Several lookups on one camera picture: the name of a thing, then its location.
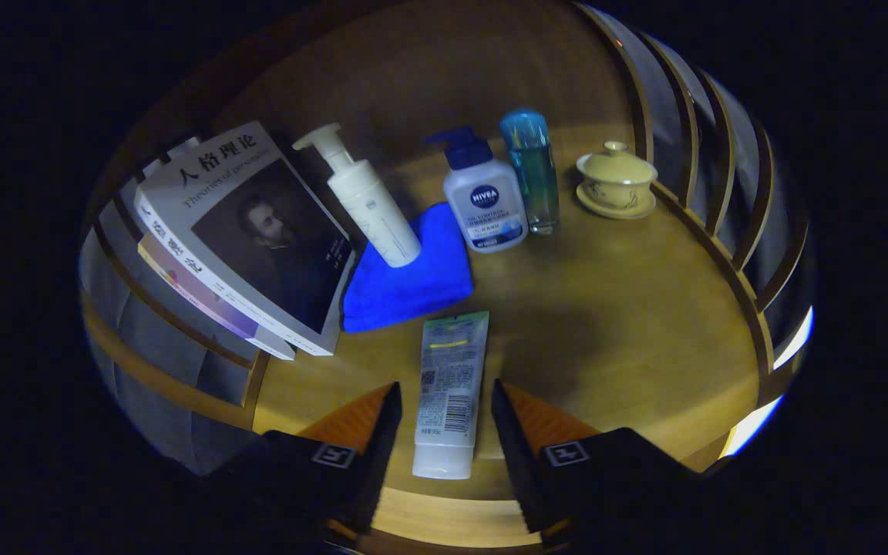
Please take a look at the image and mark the brown wooden cabinet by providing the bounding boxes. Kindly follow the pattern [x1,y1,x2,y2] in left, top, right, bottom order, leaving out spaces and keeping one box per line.
[78,0,811,479]

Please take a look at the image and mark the white bottle with blue pump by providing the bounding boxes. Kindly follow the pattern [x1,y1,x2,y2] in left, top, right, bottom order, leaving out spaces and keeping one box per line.
[425,126,530,254]

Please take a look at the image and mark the yellow lidded teacup with saucer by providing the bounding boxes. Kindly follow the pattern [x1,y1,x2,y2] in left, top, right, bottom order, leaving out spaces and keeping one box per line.
[575,140,658,220]

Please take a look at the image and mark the purple book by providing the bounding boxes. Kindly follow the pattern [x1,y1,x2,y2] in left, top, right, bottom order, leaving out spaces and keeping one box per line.
[137,235,296,362]

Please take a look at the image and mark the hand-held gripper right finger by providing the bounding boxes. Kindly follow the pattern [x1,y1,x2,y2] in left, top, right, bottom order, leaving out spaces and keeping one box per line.
[490,378,699,552]

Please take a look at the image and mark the blue folded cloth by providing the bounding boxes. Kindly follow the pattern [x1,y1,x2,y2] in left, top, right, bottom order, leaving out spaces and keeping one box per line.
[341,202,476,334]

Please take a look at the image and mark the wooden countertop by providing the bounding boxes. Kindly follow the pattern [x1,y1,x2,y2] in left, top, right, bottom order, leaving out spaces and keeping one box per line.
[251,119,761,550]

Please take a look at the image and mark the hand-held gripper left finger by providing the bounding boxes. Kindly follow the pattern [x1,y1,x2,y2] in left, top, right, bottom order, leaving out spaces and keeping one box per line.
[205,382,403,540]

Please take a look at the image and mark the teal transparent bottle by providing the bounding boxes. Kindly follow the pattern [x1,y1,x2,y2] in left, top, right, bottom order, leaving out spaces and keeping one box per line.
[499,109,560,236]

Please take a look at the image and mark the white squeeze tube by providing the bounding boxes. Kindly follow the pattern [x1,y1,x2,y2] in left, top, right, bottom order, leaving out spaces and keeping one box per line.
[412,311,490,480]

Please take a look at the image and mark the white book with portrait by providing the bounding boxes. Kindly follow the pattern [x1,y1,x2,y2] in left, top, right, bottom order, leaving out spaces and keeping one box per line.
[133,120,358,357]

